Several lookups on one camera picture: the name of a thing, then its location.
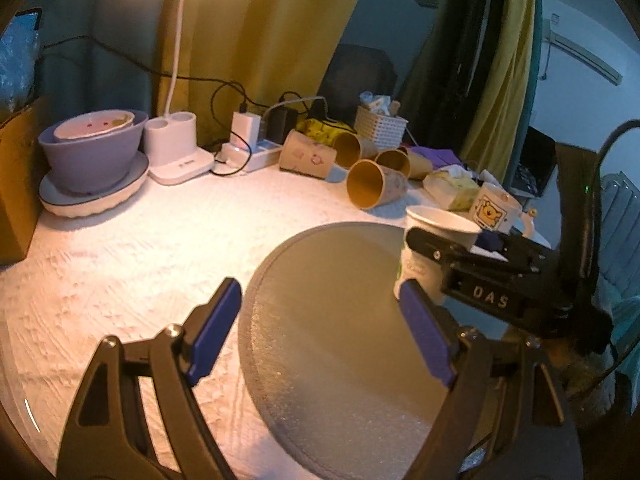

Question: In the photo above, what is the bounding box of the yellow patterned pouch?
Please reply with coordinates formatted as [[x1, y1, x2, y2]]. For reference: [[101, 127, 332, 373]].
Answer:
[[296, 118, 356, 146]]

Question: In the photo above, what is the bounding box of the purple bowl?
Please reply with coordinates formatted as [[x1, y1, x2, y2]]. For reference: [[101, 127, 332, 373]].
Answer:
[[38, 110, 149, 194]]

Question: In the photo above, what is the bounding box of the white air conditioner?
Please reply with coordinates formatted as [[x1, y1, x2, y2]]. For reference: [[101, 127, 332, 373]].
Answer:
[[542, 28, 623, 86]]

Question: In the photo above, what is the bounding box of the white paper cup green print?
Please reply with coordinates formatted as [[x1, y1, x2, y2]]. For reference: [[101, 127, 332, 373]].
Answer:
[[393, 205, 482, 306]]

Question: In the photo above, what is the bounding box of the brown paper cup front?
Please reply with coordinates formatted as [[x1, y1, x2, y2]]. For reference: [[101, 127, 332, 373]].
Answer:
[[346, 159, 408, 209]]

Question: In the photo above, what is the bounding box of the black power adapter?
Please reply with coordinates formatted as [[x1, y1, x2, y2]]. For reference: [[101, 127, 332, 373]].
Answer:
[[266, 106, 299, 144]]

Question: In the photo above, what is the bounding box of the brown paper cup right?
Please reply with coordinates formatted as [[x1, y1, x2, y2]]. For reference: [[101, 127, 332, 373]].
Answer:
[[375, 148, 434, 181]]

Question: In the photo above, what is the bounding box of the round grey mat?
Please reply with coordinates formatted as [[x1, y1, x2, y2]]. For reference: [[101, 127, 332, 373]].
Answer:
[[239, 222, 446, 479]]

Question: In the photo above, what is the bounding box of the white charger plug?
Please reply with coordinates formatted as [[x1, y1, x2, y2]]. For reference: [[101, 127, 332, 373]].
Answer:
[[230, 112, 262, 151]]

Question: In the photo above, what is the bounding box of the small pink-rimmed bowl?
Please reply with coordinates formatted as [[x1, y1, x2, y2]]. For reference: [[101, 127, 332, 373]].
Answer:
[[53, 110, 134, 141]]

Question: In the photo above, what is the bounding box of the yellow curtain left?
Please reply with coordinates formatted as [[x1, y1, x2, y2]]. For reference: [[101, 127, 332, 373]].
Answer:
[[156, 0, 358, 145]]

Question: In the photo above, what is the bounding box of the cardboard box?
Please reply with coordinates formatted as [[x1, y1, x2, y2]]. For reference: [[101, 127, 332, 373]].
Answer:
[[0, 98, 50, 266]]

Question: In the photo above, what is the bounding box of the brown paper cup middle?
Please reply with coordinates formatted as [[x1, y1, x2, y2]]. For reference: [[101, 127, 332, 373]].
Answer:
[[333, 132, 378, 169]]

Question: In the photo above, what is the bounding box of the yellow curtain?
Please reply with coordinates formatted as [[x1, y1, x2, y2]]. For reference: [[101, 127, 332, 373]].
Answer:
[[156, 0, 358, 145], [462, 0, 536, 179]]

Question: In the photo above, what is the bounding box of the white power strip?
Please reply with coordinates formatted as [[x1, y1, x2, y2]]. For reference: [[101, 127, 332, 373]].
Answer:
[[217, 140, 282, 172]]

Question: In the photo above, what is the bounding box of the white woven basket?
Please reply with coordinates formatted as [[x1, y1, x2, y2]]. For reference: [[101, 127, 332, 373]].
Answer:
[[354, 106, 408, 151]]

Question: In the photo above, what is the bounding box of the brown patterned paper cup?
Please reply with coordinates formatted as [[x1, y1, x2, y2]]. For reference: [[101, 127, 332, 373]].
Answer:
[[278, 130, 337, 179]]

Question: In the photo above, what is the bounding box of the bear print ceramic mug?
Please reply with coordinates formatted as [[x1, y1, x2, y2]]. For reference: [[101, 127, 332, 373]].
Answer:
[[469, 182, 535, 238]]

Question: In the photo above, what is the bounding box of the grey padded chair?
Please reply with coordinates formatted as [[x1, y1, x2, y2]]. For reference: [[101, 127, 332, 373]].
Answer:
[[599, 171, 640, 297]]

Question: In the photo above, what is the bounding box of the white desk lamp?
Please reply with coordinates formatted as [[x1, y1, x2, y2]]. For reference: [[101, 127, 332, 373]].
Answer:
[[117, 0, 272, 187]]

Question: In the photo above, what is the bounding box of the yellow curtain right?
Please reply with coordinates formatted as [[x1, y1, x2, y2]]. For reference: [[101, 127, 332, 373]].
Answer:
[[462, 0, 536, 179]]

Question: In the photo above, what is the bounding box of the yellow tissue pack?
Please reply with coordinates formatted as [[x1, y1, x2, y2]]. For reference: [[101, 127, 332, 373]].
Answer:
[[423, 165, 480, 211]]

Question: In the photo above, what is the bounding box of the purple cloth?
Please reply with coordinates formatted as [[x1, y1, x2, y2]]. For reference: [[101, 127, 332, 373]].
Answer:
[[410, 146, 463, 170]]

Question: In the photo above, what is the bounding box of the white ridged plate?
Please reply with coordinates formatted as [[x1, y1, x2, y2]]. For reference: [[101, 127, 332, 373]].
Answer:
[[38, 152, 150, 219]]

